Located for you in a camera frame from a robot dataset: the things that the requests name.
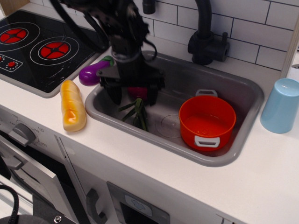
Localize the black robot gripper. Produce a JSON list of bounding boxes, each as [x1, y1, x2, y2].
[[96, 55, 165, 105]]

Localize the purple toy beet green leaves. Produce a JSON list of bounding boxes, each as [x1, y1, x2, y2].
[[118, 87, 149, 132]]

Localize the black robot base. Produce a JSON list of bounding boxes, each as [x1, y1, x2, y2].
[[0, 195, 79, 224]]

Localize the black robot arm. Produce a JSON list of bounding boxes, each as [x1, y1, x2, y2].
[[51, 0, 165, 105]]

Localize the grey toy sink basin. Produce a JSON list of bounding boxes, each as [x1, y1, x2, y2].
[[85, 54, 264, 167]]

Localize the orange toy pot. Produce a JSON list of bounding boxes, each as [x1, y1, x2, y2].
[[179, 89, 236, 151]]

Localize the purple toy eggplant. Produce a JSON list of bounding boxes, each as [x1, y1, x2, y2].
[[79, 56, 114, 86]]

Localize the toy bread loaf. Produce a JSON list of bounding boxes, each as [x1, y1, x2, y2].
[[60, 80, 87, 132]]

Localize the dark grey toy faucet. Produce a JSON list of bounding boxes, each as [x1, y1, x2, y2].
[[136, 0, 229, 65]]

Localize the black toy stove top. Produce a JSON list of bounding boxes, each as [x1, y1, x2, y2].
[[0, 10, 99, 98]]

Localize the grey dishwasher panel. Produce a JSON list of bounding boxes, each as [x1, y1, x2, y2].
[[107, 182, 170, 224]]

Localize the grey oven knob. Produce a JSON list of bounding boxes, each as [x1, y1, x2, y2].
[[8, 123, 36, 147]]

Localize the toy oven door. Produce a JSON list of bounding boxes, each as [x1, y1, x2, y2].
[[0, 137, 78, 222]]

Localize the light blue plastic cup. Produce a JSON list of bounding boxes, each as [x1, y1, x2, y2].
[[260, 78, 299, 134]]

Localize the grey cabinet handle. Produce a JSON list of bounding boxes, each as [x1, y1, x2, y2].
[[86, 189, 107, 224]]

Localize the black braided cable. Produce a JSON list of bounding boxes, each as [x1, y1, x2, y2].
[[0, 184, 20, 224]]

